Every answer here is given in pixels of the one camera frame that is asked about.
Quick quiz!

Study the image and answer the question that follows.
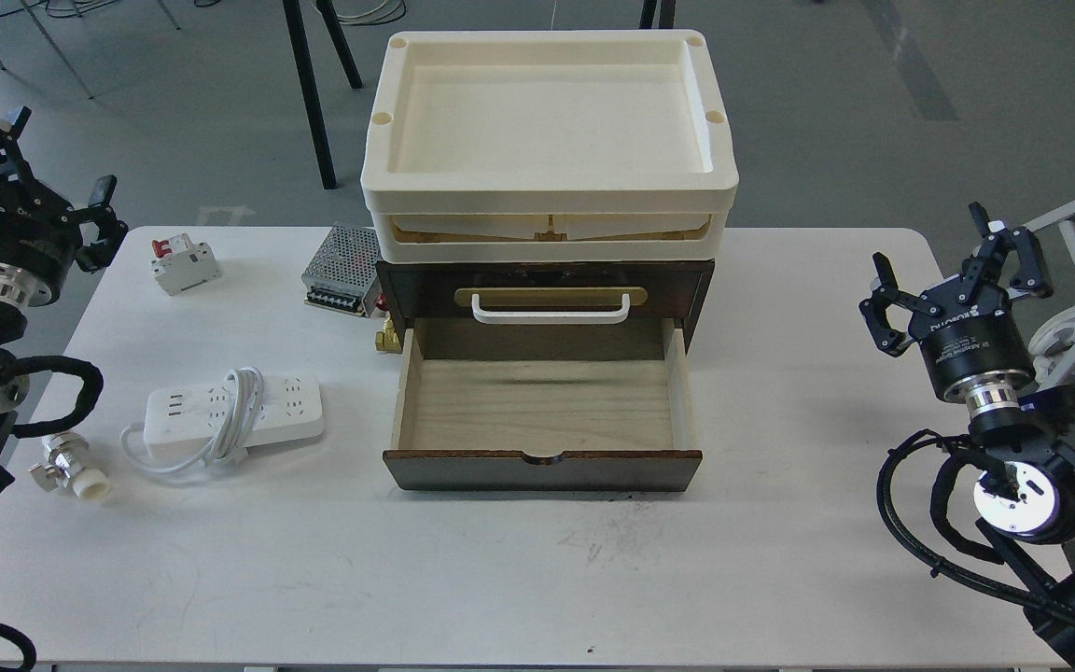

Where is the brass fitting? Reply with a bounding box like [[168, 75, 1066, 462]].
[[374, 312, 404, 356]]

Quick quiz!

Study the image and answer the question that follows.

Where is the cream plastic stacked tray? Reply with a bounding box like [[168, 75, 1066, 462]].
[[361, 29, 739, 264]]

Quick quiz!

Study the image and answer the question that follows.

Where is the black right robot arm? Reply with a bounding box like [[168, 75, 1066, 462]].
[[860, 203, 1075, 669]]

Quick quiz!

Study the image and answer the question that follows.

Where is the white circuit breaker red switch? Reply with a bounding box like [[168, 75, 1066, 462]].
[[151, 233, 223, 295]]

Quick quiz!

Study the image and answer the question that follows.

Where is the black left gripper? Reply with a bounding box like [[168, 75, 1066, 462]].
[[0, 105, 129, 308]]

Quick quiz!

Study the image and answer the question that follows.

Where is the black table leg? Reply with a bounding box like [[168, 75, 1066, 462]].
[[281, 0, 363, 190]]

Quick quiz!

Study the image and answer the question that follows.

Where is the metal mesh power supply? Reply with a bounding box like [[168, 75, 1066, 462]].
[[301, 226, 383, 317]]

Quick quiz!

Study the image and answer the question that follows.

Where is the metal valve white cap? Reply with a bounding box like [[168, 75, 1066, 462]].
[[27, 430, 112, 501]]

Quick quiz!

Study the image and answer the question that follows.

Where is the open wooden drawer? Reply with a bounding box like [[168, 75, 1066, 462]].
[[383, 318, 703, 492]]

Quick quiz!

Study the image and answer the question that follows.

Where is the white drawer handle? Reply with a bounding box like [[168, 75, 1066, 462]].
[[470, 294, 632, 325]]

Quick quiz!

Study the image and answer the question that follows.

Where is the white power strip with cable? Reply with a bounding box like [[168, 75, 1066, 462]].
[[119, 367, 325, 476]]

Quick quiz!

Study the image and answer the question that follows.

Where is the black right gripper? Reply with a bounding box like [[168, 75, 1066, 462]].
[[859, 202, 1054, 404]]

